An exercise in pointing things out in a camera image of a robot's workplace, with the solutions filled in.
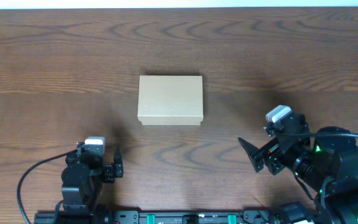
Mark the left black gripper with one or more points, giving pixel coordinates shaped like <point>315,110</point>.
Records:
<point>115,168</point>

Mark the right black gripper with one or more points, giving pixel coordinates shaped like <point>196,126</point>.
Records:
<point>271,151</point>

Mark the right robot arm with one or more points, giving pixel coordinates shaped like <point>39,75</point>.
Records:
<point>325,164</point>

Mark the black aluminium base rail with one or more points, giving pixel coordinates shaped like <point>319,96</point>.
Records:
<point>135,217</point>

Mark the cardboard box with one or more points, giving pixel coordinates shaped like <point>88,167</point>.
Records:
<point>169,100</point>

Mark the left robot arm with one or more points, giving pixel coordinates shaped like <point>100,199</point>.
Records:
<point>80,190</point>

